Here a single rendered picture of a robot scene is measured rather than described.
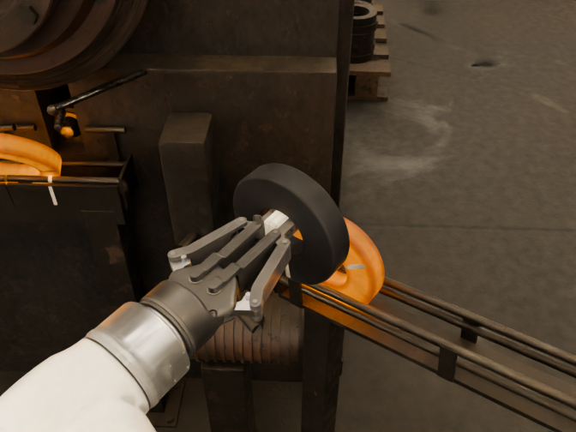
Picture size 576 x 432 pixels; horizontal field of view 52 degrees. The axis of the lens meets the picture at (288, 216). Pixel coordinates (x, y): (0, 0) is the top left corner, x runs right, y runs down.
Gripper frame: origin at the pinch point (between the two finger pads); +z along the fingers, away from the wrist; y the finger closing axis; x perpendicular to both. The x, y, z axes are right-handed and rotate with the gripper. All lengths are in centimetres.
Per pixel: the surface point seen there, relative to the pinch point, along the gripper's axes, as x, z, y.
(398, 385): -89, 40, 1
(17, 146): -5.8, -6.4, -48.1
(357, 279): -15.9, 8.4, 5.0
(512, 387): -17.9, 6.3, 28.4
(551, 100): -98, 212, -16
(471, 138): -95, 161, -32
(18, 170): -16, -4, -58
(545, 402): -17.5, 6.3, 32.4
